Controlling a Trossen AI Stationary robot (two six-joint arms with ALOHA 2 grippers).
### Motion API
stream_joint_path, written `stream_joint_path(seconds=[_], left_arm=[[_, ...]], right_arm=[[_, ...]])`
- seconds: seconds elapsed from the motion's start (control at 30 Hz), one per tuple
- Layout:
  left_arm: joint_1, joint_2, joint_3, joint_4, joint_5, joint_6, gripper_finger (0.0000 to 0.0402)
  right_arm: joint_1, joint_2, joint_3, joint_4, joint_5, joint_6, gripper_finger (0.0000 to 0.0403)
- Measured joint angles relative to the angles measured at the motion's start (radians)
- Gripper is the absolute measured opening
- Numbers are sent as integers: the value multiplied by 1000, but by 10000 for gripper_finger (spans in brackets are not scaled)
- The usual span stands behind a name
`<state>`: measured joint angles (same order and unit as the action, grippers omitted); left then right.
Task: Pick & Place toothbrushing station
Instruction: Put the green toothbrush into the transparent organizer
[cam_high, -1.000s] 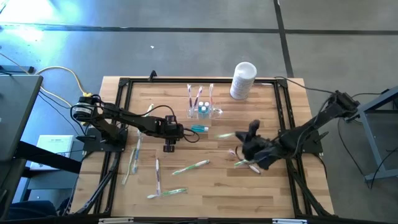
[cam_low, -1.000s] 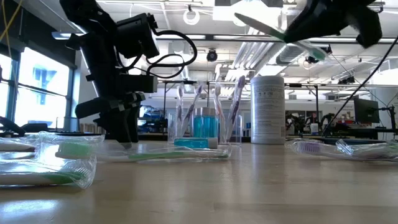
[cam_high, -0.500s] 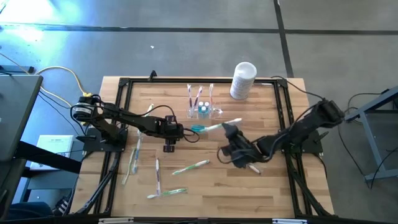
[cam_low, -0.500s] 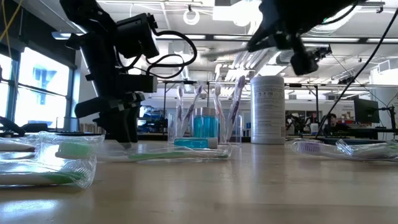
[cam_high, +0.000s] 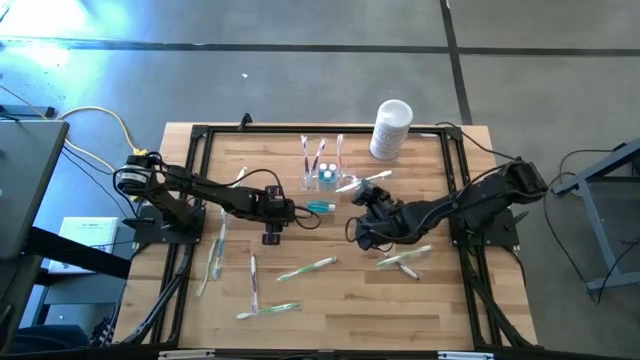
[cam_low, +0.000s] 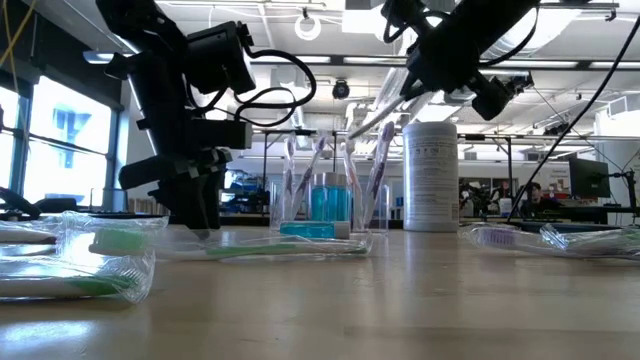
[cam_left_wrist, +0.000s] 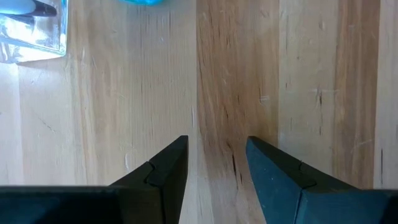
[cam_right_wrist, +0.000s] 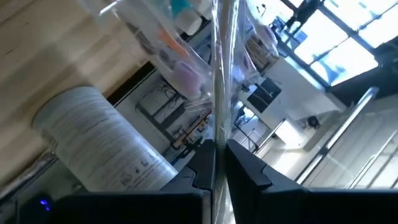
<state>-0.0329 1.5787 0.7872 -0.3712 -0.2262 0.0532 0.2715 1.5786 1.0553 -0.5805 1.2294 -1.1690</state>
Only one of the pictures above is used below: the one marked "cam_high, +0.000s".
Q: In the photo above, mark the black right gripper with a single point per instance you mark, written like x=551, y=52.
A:
x=375, y=227

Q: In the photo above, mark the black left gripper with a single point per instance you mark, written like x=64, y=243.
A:
x=277, y=210

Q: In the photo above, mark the clear acrylic organizer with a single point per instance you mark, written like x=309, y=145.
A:
x=312, y=187

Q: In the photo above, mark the orange toothbrush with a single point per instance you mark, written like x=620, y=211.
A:
x=340, y=147

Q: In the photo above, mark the purple toothbrush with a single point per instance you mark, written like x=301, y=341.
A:
x=253, y=280
x=304, y=152
x=410, y=271
x=318, y=155

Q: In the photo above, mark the blue toothbrush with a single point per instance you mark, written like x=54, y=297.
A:
x=219, y=255

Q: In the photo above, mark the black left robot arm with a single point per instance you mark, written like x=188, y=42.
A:
x=210, y=192

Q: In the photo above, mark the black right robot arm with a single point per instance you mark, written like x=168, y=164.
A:
x=450, y=207

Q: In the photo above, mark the white wipes canister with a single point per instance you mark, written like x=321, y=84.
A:
x=392, y=130

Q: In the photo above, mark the white box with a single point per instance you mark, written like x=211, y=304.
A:
x=82, y=231

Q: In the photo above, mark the black stand beam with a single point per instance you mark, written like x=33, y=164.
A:
x=75, y=252

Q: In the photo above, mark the grey metal cart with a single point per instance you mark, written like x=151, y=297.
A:
x=597, y=235

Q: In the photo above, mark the dark grey monitor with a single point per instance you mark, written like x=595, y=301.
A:
x=25, y=175

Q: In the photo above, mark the person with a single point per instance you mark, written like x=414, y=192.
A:
x=50, y=337

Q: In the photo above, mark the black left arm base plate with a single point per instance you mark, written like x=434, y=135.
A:
x=145, y=232

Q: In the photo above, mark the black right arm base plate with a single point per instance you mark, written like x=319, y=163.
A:
x=502, y=239

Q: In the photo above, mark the silver table bracket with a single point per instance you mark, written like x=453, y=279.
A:
x=186, y=355
x=465, y=356

